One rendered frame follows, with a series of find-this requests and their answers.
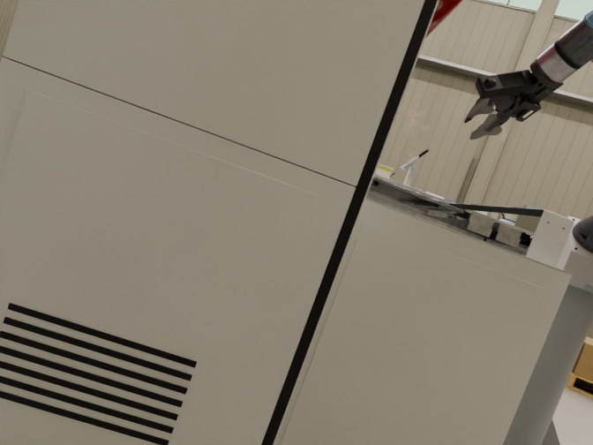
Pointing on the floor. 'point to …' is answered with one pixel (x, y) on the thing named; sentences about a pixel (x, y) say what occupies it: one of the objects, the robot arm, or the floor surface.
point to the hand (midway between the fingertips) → (469, 126)
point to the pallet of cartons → (582, 369)
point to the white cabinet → (422, 339)
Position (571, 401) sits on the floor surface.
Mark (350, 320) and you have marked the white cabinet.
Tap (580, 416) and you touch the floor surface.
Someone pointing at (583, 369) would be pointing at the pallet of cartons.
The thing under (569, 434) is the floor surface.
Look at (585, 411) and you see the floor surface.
